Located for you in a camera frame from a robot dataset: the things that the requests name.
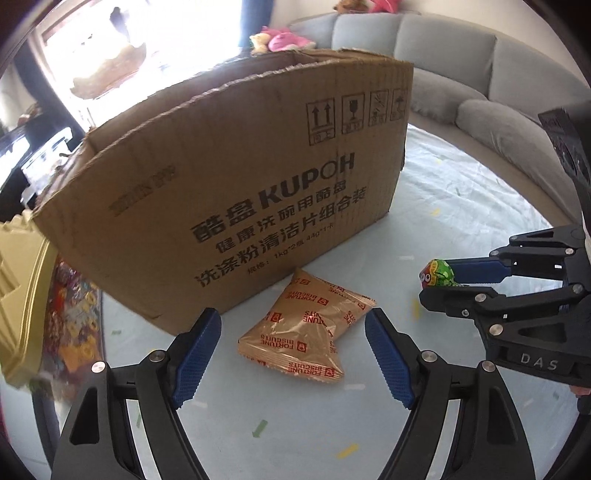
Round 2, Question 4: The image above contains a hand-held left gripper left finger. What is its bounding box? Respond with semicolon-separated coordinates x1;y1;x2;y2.
51;307;222;480

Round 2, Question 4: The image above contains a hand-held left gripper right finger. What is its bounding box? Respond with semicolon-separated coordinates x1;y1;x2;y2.
365;307;543;480

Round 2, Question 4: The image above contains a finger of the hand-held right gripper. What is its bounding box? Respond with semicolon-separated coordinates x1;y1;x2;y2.
445;224;587;283
419;282;591;352

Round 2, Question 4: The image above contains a green lollipop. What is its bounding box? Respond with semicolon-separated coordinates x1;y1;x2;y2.
419;258;468;290

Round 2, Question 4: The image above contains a tan biscuit packet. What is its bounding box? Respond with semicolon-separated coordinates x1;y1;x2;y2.
237;268;376;381

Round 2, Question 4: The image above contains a brown cardboard box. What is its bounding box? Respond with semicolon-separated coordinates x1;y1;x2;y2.
31;47;415;336

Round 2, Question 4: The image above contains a dark patterned cloth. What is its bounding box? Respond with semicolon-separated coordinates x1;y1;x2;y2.
537;105;591;197

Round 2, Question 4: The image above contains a candy container with yellow lid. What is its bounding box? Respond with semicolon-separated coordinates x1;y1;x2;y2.
0;211;108;393

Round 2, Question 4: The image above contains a grey sofa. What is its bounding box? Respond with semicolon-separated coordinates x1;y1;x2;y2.
285;13;591;220

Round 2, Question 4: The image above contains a leaf-shaped metal tray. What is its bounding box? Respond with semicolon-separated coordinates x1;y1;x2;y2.
71;42;149;101

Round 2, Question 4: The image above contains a yellow plush toy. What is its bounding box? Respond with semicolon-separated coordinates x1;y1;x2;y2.
248;32;272;57

